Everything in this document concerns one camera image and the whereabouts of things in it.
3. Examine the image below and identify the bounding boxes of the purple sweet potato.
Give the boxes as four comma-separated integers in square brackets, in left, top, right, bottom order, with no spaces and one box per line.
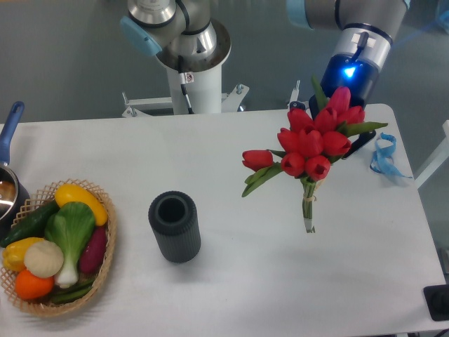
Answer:
[79,227,107,274]

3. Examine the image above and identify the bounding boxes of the green bean pods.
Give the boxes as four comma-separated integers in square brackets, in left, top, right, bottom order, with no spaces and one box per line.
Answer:
[50,279,94,305]

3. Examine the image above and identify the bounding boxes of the blue handled saucepan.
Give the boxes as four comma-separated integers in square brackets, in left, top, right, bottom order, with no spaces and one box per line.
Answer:
[1,101,29,239]

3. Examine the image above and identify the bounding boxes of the dark green cucumber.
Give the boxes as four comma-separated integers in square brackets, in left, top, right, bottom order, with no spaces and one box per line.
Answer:
[1,200,60,248]

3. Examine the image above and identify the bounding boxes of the blue ribbon strap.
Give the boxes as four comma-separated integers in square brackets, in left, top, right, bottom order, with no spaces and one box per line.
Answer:
[369,132,414,180]

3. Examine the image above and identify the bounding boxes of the cream white onion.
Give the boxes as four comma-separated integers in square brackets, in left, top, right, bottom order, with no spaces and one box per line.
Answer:
[24,240,64,278]

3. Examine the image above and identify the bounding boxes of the yellow bell pepper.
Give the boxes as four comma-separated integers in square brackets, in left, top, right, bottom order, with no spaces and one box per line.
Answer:
[2,237,44,272]

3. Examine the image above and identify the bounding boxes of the black device at edge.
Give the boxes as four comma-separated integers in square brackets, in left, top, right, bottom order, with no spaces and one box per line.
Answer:
[423,284,449,322]

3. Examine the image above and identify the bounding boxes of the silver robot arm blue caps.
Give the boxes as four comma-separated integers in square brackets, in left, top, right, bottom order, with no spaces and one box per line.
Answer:
[286,0,410,107]

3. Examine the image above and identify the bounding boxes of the dark grey ribbed vase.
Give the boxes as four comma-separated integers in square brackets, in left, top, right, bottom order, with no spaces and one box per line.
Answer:
[148,191,201,263]

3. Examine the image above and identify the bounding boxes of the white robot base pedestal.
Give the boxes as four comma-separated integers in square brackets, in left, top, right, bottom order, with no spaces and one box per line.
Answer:
[119,0,250,119]

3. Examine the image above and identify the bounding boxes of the white frame at right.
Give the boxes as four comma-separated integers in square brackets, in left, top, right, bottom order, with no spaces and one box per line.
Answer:
[415,120,448,189]

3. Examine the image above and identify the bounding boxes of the green bok choy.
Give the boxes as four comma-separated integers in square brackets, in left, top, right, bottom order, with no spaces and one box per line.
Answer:
[44,201,95,289]

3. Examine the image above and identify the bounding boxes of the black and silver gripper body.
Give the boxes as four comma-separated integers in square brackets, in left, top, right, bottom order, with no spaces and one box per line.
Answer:
[321,23,392,107]

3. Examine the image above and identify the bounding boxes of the woven wicker basket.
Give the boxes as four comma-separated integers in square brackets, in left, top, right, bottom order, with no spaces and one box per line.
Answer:
[1,179,117,317]

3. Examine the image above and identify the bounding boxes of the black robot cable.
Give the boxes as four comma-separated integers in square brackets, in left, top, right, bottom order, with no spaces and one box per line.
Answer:
[177,55,195,115]

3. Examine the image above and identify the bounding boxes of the orange fruit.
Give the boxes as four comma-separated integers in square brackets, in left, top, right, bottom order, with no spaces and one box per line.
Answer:
[15,270,54,300]

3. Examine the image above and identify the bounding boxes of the red tulip bouquet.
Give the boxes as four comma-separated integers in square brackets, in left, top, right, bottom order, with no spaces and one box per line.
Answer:
[242,79,387,233]

